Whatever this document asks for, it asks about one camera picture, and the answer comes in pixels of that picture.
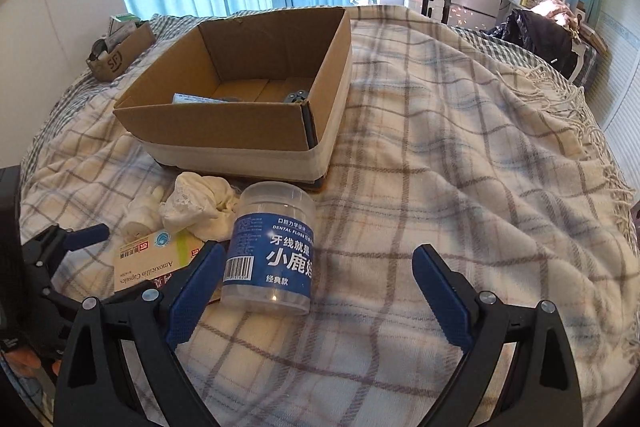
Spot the small printed cardboard box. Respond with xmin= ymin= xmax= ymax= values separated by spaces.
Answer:
xmin=86 ymin=23 xmax=157 ymax=82

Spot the black plastic bag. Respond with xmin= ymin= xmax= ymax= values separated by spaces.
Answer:
xmin=492 ymin=8 xmax=587 ymax=76

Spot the person's left hand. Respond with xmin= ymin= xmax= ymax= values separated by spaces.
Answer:
xmin=0 ymin=333 xmax=45 ymax=377

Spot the large cardboard box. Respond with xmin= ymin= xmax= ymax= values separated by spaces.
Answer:
xmin=112 ymin=7 xmax=353 ymax=186

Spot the yellow white medicine box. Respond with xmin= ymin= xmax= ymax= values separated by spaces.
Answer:
xmin=112 ymin=229 xmax=222 ymax=306

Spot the cream plaid fringed blanket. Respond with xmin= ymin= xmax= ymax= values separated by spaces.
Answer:
xmin=20 ymin=4 xmax=640 ymax=427

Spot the green white carton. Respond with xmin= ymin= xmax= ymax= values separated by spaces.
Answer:
xmin=109 ymin=13 xmax=142 ymax=38

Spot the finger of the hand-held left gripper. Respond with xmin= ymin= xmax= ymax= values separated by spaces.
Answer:
xmin=22 ymin=223 xmax=110 ymax=280
xmin=31 ymin=278 xmax=83 ymax=360

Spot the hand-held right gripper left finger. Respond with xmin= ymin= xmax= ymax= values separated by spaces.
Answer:
xmin=54 ymin=241 xmax=228 ymax=427

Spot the crumpled white cloth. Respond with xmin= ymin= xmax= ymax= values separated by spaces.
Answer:
xmin=160 ymin=171 xmax=242 ymax=241

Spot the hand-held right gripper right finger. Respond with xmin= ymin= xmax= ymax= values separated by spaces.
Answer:
xmin=411 ymin=243 xmax=586 ymax=427

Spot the rolled white glove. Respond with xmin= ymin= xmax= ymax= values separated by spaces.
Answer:
xmin=122 ymin=186 xmax=167 ymax=242

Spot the flat paper packet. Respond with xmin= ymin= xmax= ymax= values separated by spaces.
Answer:
xmin=172 ymin=92 xmax=217 ymax=106

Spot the blue checked bedsheet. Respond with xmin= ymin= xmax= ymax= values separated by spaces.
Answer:
xmin=20 ymin=6 xmax=608 ymax=178

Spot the pink cloth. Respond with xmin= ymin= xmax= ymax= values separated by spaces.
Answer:
xmin=531 ymin=0 xmax=574 ymax=22

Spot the clear jar with blue label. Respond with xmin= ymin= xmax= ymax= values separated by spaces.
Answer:
xmin=220 ymin=181 xmax=319 ymax=314

